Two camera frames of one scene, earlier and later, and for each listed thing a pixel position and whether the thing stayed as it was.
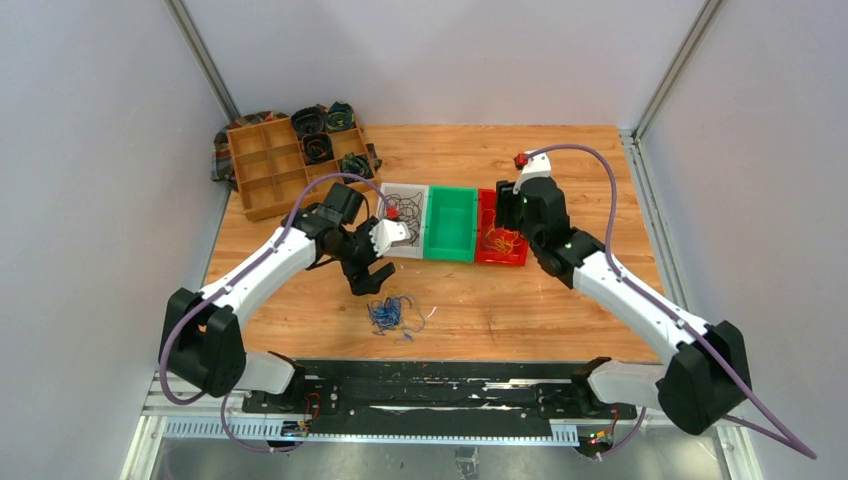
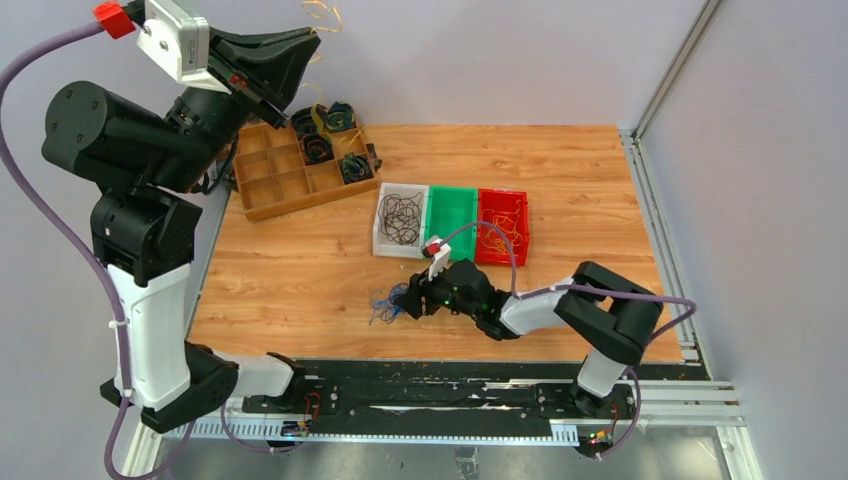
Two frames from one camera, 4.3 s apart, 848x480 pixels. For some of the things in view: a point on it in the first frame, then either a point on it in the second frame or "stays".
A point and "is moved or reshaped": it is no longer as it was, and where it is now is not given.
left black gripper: x=362 y=282 to x=274 y=62
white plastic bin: x=408 y=204 stays
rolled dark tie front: x=355 y=165 stays
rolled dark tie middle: x=317 y=148 stays
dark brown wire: x=410 y=214 stays
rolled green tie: x=341 y=117 stays
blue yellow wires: x=387 y=315 is moved or reshaped
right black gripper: x=505 y=201 to x=420 y=287
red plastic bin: x=495 y=244 stays
